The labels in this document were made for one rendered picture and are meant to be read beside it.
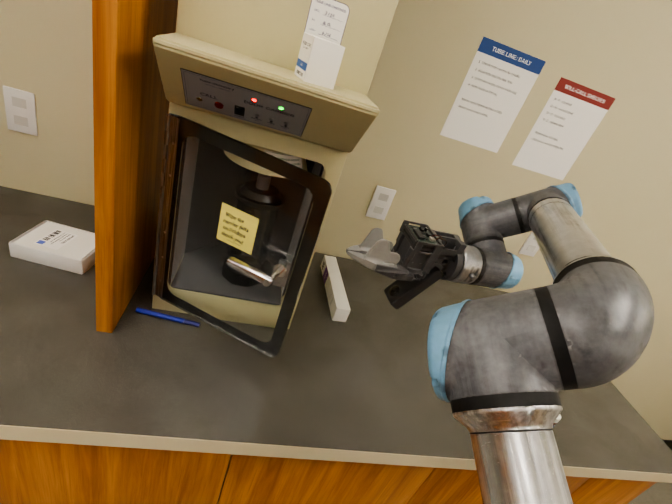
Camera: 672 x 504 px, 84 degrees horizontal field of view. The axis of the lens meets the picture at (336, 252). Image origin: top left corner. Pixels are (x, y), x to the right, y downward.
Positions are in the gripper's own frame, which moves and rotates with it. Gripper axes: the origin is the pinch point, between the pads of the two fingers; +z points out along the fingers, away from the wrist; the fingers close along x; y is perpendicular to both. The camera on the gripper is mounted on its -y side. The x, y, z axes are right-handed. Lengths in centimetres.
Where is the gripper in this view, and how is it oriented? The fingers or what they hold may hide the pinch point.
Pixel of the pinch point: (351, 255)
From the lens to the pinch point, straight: 65.2
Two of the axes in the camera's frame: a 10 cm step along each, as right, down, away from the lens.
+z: -9.2, -1.5, -3.6
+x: 2.1, 5.9, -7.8
